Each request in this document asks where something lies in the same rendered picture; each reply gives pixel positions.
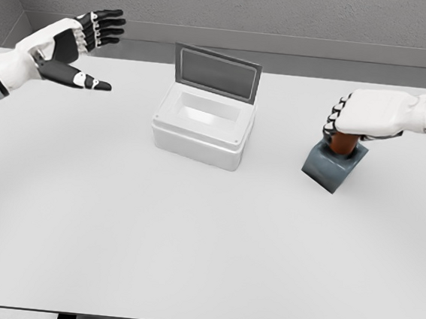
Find grey stamp with brown handle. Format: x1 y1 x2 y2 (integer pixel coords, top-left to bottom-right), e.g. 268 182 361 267
299 128 372 198

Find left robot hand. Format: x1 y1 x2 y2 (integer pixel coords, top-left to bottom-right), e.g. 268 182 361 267
11 0 128 94

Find white box with hinged lid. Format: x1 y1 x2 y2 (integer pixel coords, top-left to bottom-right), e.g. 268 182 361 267
147 40 265 175

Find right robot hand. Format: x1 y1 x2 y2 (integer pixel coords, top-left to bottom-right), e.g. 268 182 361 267
321 84 421 153

